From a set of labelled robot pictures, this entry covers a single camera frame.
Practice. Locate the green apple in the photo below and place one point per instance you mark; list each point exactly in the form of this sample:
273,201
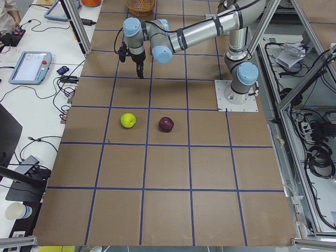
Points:
128,120

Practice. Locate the dark red apple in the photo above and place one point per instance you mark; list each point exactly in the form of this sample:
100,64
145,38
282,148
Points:
166,124

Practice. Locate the wicker basket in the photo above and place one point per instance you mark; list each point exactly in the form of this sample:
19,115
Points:
140,8

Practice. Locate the black power adapter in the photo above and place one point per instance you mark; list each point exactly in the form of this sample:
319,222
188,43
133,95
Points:
87,22

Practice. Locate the small dark blue pouch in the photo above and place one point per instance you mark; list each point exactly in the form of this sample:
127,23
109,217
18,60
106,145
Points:
62,70

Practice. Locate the orange round container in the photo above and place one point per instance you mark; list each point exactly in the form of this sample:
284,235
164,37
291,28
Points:
91,3

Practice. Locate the far teach pendant tablet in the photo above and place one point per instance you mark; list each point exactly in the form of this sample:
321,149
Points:
56,12

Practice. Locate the teach pendant tablet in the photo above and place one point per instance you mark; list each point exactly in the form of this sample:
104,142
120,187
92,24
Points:
31,68
56,12

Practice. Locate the near teach pendant tablet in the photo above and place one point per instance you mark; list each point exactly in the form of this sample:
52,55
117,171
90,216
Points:
31,68

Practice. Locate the grey usb hub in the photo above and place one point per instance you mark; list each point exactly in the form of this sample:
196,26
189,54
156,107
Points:
27,165

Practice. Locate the crumpled white papers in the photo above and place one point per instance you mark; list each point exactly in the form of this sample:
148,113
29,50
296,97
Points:
290,54

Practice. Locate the black monitor stand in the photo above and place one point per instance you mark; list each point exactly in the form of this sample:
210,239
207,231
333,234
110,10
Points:
29,179

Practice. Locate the white paper cup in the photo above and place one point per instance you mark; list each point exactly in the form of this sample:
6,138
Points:
18,210

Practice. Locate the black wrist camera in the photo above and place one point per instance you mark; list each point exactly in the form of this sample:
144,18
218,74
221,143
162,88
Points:
123,52

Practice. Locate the aluminium frame post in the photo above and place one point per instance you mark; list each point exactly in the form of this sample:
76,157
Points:
77,26

